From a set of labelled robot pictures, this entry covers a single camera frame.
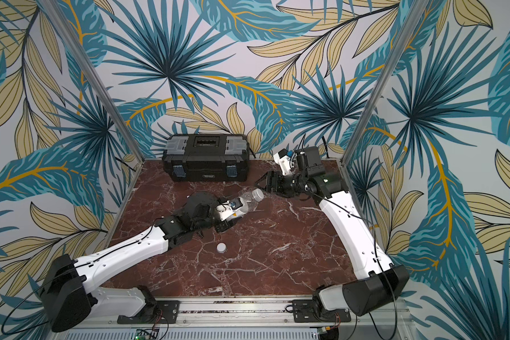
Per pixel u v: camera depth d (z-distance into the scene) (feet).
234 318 2.40
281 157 2.12
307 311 2.40
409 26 2.37
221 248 2.89
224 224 2.20
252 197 2.26
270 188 2.02
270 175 2.01
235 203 2.10
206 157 3.21
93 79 2.76
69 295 1.25
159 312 2.35
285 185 1.99
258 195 2.24
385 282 1.24
